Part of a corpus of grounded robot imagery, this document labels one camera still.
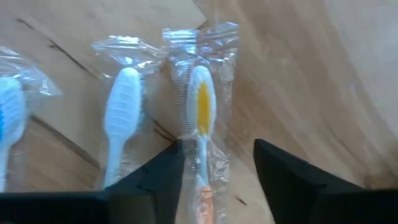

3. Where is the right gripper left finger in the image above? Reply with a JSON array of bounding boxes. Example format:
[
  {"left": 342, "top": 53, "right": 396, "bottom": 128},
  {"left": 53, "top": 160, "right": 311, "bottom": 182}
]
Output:
[{"left": 104, "top": 139, "right": 186, "bottom": 224}]

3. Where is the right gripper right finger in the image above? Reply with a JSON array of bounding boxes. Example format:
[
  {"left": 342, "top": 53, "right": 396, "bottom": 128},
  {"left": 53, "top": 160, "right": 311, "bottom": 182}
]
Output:
[{"left": 252, "top": 138, "right": 364, "bottom": 224}]

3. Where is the orange toothbrush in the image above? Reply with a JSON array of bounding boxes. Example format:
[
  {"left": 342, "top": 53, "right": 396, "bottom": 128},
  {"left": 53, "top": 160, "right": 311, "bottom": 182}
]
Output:
[{"left": 161, "top": 21, "right": 240, "bottom": 224}]

